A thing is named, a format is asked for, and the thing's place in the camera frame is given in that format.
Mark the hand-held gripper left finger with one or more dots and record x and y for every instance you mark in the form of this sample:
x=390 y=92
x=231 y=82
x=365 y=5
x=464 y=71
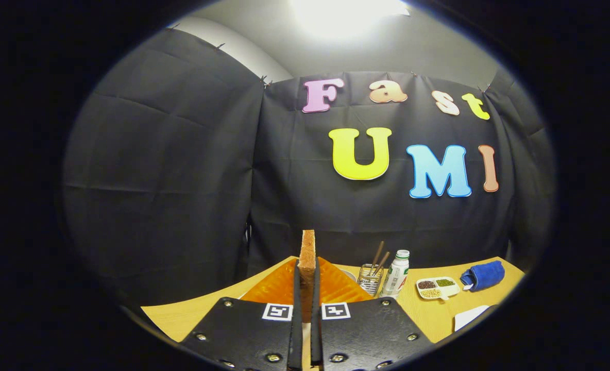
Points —
x=298 y=330

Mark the white plastic drink bottle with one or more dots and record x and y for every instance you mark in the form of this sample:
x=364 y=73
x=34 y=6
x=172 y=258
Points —
x=395 y=278

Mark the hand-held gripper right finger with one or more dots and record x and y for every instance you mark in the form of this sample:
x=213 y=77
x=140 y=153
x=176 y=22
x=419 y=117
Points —
x=316 y=335

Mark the toasted bread slice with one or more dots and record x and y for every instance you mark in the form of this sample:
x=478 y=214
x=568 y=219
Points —
x=307 y=252

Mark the pile of yellow soybeans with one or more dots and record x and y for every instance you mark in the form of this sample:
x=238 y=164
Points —
x=430 y=293

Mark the blue folded towel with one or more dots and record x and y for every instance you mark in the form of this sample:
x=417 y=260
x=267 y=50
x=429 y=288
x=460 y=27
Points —
x=485 y=275

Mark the white divided dish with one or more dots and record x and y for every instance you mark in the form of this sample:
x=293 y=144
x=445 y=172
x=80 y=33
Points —
x=452 y=289

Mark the pile of green mung beans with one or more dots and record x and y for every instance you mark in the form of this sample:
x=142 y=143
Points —
x=445 y=282

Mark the pile of dark red beans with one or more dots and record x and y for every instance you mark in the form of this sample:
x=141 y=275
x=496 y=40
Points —
x=427 y=284

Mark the black backdrop cloth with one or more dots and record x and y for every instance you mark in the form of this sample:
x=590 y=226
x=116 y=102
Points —
x=181 y=180

